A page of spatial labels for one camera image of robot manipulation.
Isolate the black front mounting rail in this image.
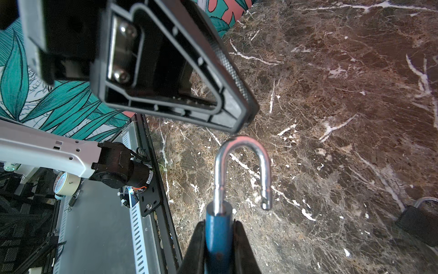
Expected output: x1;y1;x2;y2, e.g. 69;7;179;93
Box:
133;114;182;274

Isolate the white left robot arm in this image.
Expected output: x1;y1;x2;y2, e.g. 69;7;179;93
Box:
1;1;259;189

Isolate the roll of tape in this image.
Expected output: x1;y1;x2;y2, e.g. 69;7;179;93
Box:
53;172;82;196

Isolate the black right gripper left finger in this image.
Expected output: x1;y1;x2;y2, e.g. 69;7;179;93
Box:
177;221;205;274

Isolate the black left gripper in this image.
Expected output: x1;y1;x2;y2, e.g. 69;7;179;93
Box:
16;0;114;86

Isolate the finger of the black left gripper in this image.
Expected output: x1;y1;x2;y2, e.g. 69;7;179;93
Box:
90;1;260;134

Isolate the blue padlock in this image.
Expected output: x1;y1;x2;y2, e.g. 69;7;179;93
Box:
204;135;273;274

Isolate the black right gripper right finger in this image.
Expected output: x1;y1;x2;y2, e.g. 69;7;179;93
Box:
232;220;261;274

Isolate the white perforated strip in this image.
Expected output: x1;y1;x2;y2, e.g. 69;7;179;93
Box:
126;187;149;274

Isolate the dark brown padlock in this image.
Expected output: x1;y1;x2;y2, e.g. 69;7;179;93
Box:
395;196;438;247

